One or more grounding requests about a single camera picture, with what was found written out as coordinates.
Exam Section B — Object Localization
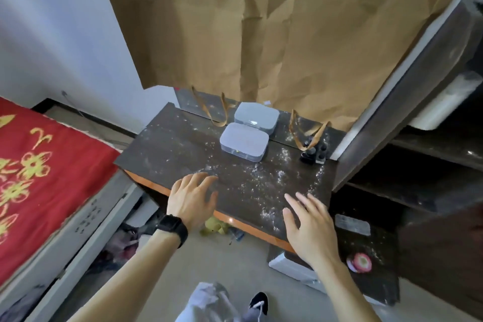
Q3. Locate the person's left hand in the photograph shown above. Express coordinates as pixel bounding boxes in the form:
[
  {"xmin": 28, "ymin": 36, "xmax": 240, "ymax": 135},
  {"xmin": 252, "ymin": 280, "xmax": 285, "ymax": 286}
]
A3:
[{"xmin": 167, "ymin": 172, "xmax": 219, "ymax": 233}]

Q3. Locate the person's right hand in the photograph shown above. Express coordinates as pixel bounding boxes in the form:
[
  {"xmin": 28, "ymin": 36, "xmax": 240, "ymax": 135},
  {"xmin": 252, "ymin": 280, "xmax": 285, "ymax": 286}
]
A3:
[{"xmin": 282, "ymin": 192, "xmax": 341, "ymax": 269}]

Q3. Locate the person's left forearm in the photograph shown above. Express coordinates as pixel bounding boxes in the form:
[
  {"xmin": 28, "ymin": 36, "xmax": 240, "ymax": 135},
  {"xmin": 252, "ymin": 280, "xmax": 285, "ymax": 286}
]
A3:
[{"xmin": 68, "ymin": 229, "xmax": 182, "ymax": 322}]

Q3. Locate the person's right forearm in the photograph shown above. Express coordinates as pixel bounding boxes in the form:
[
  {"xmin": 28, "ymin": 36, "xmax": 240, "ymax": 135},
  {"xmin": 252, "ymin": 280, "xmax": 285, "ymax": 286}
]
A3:
[{"xmin": 311, "ymin": 256, "xmax": 382, "ymax": 322}]

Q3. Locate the yellow soft toy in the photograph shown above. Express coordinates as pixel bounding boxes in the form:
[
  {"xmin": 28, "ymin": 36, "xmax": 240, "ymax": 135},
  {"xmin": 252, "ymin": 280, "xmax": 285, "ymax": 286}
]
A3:
[{"xmin": 200, "ymin": 217, "xmax": 230, "ymax": 236}]

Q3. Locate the white packet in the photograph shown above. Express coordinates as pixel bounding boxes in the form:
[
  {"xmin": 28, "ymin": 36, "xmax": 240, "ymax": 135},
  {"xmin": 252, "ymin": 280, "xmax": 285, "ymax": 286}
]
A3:
[{"xmin": 335, "ymin": 214, "xmax": 371, "ymax": 236}]

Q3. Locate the black smartwatch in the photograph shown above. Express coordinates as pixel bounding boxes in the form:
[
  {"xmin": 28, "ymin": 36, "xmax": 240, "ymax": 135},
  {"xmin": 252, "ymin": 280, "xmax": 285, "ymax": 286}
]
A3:
[{"xmin": 156, "ymin": 215, "xmax": 188, "ymax": 249}]

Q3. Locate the white box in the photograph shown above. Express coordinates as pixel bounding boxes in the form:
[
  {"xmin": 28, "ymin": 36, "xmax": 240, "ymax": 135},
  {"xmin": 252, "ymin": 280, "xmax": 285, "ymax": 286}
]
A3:
[{"xmin": 269, "ymin": 252, "xmax": 327, "ymax": 293}]

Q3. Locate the pink round container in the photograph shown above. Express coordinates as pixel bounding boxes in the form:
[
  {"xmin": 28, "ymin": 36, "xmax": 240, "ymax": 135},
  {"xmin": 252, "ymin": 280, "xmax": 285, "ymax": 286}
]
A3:
[{"xmin": 346, "ymin": 253, "xmax": 373, "ymax": 273}]

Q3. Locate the grey plastic storage box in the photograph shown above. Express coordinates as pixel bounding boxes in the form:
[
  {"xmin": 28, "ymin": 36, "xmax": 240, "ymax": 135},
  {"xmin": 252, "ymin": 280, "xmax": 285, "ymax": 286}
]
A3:
[{"xmin": 220, "ymin": 122, "xmax": 269, "ymax": 163}]

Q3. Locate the dark low cabinet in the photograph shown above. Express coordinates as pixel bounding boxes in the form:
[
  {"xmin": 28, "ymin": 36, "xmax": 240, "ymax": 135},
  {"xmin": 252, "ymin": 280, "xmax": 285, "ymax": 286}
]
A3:
[{"xmin": 268, "ymin": 214, "xmax": 400, "ymax": 305}]

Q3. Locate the pile of clothes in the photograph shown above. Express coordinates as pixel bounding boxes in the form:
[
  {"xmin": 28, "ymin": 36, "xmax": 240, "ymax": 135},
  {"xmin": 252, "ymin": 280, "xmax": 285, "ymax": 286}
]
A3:
[{"xmin": 89, "ymin": 220, "xmax": 167, "ymax": 273}]

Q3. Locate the black and white shoe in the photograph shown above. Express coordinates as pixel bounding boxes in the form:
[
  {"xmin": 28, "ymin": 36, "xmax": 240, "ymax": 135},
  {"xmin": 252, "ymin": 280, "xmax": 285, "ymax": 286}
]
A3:
[{"xmin": 249, "ymin": 292, "xmax": 269, "ymax": 316}]

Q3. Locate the white drawer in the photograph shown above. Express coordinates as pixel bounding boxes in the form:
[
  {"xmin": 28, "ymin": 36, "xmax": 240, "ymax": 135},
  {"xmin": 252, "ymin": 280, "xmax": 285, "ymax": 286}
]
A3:
[{"xmin": 23, "ymin": 182, "xmax": 160, "ymax": 322}]

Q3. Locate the person's grey trouser leg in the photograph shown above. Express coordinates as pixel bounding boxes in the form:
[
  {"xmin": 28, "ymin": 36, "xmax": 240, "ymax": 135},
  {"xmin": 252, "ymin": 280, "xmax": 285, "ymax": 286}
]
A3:
[{"xmin": 174, "ymin": 282, "xmax": 261, "ymax": 322}]

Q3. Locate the dark wooden shelf unit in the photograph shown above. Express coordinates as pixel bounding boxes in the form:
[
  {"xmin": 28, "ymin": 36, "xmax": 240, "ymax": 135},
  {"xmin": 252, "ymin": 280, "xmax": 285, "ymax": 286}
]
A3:
[{"xmin": 332, "ymin": 0, "xmax": 483, "ymax": 318}]

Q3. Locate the red blanket with yellow pattern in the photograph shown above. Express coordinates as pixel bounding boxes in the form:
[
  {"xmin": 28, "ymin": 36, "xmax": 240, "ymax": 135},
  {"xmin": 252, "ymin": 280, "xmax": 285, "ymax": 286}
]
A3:
[{"xmin": 0, "ymin": 97, "xmax": 120, "ymax": 286}]

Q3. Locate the crumpled brown paper sheet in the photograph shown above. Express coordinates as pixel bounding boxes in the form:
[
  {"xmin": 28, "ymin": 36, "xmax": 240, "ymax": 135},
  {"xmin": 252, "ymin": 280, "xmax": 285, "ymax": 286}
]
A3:
[{"xmin": 93, "ymin": 0, "xmax": 477, "ymax": 132}]

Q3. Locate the tan strap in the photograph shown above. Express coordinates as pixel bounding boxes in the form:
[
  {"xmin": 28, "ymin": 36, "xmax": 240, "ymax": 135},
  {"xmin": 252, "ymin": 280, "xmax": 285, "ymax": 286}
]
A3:
[
  {"xmin": 289, "ymin": 109, "xmax": 331, "ymax": 152},
  {"xmin": 191, "ymin": 86, "xmax": 229, "ymax": 127}
]

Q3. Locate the grey bed frame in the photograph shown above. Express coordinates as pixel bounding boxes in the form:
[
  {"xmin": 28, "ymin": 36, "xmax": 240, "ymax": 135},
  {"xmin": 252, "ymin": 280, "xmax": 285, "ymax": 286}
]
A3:
[{"xmin": 0, "ymin": 170, "xmax": 133, "ymax": 313}]

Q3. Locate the thin wall cable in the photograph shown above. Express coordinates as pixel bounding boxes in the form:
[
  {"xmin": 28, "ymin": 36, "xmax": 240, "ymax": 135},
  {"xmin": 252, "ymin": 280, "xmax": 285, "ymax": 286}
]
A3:
[{"xmin": 61, "ymin": 90, "xmax": 85, "ymax": 116}]

